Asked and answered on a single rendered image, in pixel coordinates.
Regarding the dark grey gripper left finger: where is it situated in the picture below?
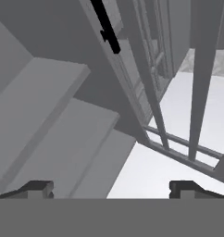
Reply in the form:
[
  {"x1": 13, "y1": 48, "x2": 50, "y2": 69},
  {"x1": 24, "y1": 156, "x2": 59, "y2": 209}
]
[{"x1": 0, "y1": 180, "x2": 55, "y2": 199}]

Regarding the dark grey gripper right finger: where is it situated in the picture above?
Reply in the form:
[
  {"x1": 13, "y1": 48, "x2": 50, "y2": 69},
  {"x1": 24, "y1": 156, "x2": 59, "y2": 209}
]
[{"x1": 168, "y1": 180, "x2": 224, "y2": 199}]

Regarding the black cabinet door handle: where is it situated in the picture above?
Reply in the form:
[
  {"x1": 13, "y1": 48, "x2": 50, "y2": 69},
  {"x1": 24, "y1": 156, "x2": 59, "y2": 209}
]
[{"x1": 90, "y1": 0, "x2": 122, "y2": 56}]

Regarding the grey cabinet with shelves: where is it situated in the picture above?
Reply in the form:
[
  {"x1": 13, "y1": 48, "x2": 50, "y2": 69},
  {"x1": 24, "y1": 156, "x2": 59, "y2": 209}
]
[{"x1": 0, "y1": 0, "x2": 149, "y2": 199}]

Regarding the grey glazed cabinet door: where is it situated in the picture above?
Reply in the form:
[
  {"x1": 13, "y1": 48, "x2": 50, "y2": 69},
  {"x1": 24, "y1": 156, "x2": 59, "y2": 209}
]
[{"x1": 79, "y1": 0, "x2": 224, "y2": 187}]

